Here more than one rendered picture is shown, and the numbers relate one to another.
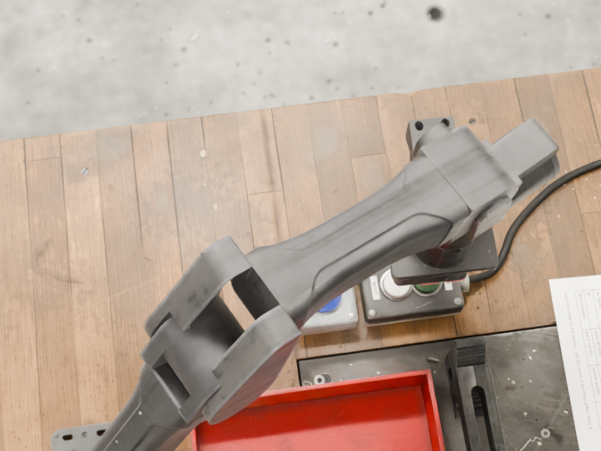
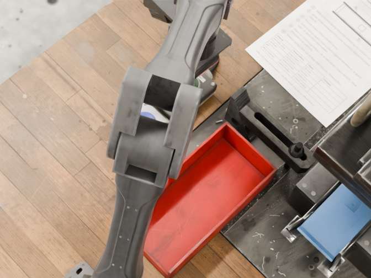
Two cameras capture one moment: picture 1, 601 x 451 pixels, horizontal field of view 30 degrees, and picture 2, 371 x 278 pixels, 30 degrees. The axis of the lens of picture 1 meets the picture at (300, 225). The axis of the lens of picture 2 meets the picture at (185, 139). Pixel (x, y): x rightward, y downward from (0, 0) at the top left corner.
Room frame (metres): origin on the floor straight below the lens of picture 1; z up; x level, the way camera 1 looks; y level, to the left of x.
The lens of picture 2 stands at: (-0.06, 0.27, 2.02)
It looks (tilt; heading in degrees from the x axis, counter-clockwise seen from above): 67 degrees down; 314
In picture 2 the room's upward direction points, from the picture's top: 10 degrees clockwise
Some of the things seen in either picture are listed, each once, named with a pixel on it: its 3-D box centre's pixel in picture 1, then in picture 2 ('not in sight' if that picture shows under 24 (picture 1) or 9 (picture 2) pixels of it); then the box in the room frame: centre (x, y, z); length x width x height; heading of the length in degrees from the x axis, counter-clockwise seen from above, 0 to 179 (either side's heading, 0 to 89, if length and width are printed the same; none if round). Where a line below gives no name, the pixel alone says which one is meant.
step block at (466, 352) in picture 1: (469, 378); (246, 115); (0.24, -0.17, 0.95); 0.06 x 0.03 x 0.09; 9
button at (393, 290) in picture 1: (395, 285); not in sight; (0.34, -0.10, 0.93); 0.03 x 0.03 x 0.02
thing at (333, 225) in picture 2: not in sight; (343, 214); (0.00, -0.17, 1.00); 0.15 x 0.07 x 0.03; 98
